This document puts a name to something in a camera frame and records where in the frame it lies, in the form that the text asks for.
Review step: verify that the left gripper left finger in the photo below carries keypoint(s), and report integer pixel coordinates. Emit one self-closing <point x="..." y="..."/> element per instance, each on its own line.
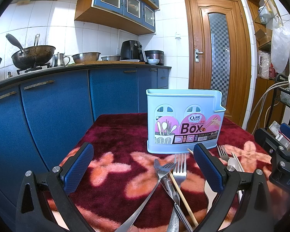
<point x="33" y="212"/>

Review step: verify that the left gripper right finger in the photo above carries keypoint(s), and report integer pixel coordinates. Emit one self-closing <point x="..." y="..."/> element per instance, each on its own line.
<point x="254" y="212"/>

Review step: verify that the wooden chopstick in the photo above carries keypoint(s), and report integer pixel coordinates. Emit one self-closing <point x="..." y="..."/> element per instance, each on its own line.
<point x="184" y="200"/>

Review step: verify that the steel fork long handle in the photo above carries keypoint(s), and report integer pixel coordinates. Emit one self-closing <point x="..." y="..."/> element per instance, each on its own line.
<point x="162" y="171"/>

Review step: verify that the blue base cabinets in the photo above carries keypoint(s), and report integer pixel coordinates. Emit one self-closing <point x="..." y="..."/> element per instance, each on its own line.
<point x="45" y="113"/>

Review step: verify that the red floral table cloth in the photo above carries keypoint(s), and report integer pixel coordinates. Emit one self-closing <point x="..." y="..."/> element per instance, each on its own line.
<point x="121" y="174"/>

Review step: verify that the light blue utensil box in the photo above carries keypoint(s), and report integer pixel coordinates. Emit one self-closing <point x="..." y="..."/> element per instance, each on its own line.
<point x="179" y="119"/>

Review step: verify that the wooden glass-panel door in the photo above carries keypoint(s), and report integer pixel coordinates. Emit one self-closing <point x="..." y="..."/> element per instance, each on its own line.
<point x="220" y="54"/>

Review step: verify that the white plastic bag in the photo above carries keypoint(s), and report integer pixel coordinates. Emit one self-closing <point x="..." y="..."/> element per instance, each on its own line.
<point x="280" y="48"/>

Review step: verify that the wooden shelf unit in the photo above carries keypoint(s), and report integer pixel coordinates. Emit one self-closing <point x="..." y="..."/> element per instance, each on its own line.
<point x="268" y="109"/>

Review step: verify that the steel kettle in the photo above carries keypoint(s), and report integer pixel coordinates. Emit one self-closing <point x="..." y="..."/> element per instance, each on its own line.
<point x="58" y="60"/>

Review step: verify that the black wok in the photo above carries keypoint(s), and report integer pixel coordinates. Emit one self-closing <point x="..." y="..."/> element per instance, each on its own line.
<point x="34" y="56"/>

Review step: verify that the steel mixing bowl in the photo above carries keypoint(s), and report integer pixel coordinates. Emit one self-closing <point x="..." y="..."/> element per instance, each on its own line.
<point x="86" y="57"/>

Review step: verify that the small white bowl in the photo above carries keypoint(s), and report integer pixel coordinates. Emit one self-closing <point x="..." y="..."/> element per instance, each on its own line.
<point x="153" y="61"/>

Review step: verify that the shallow steel basin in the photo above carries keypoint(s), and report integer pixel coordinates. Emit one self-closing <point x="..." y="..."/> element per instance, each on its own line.
<point x="111" y="58"/>

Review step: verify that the dark rice cooker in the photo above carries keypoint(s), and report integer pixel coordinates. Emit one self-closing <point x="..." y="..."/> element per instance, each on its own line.
<point x="155" y="54"/>

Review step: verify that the black air fryer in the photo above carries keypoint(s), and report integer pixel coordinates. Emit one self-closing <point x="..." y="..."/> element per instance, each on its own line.
<point x="132" y="49"/>

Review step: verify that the blue wall cabinet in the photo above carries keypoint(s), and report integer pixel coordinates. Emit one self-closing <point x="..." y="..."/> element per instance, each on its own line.
<point x="134" y="16"/>

